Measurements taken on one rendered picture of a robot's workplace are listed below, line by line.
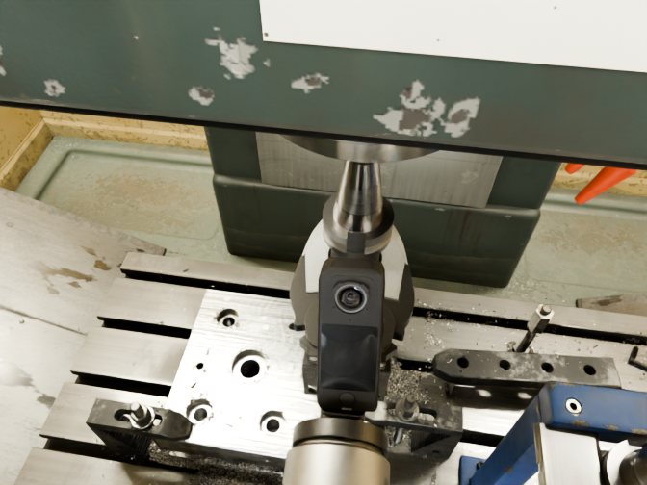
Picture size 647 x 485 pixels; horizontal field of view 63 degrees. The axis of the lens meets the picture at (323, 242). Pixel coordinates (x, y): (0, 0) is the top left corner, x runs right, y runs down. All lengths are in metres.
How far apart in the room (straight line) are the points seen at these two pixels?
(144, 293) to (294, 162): 0.37
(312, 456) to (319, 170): 0.73
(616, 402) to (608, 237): 1.09
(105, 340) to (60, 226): 0.51
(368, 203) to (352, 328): 0.11
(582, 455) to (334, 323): 0.25
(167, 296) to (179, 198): 0.64
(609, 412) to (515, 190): 0.65
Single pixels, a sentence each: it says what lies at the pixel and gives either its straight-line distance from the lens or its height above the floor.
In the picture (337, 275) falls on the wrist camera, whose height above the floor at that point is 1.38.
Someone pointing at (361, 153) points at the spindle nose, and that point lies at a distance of 0.31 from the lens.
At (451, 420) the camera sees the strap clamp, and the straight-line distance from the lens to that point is 0.72.
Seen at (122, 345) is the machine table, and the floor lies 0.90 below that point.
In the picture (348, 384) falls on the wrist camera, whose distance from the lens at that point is 0.39.
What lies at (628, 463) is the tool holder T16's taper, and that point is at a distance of 0.50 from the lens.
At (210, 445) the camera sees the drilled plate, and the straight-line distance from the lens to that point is 0.72.
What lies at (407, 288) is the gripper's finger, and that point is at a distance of 0.45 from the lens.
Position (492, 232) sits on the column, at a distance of 1.17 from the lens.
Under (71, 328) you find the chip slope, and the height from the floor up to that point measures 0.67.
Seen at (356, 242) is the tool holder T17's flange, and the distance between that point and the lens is 0.46.
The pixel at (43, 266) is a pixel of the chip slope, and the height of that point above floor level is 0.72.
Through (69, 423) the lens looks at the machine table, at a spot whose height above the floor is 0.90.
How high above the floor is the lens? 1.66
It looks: 51 degrees down
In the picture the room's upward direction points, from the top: straight up
